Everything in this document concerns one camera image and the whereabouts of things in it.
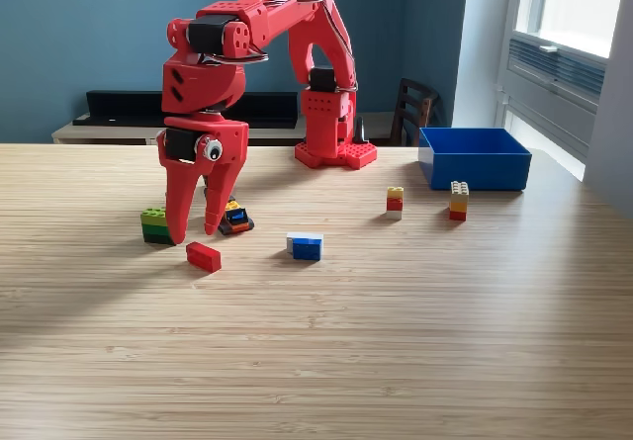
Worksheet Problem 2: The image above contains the red lego brick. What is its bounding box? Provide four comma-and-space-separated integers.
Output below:
185, 240, 223, 274

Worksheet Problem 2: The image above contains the beige orange red lego stack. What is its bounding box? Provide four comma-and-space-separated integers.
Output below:
448, 180, 471, 222

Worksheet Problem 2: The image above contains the green lego block stack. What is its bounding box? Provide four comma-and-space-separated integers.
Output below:
139, 206, 175, 247

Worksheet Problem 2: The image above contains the blue and white lego block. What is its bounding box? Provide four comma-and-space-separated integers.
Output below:
285, 231, 324, 262

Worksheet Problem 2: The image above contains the yellow red white lego stack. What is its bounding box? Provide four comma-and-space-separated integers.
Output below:
386, 186, 405, 220

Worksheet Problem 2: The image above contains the blue plastic bin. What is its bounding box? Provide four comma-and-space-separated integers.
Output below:
417, 127, 533, 193

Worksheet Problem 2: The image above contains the yellow toy digger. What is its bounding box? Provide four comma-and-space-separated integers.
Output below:
218, 195, 256, 236

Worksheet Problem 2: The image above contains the pale wooden sideboard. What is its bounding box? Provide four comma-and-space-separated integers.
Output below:
51, 111, 397, 147

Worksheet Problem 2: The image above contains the dark wooden chair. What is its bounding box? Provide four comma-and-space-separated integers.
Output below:
388, 77, 440, 147

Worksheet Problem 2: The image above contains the grey window vent grille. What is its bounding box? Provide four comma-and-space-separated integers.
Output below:
507, 37, 607, 98

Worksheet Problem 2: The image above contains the white window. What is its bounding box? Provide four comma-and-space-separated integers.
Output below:
511, 0, 633, 60

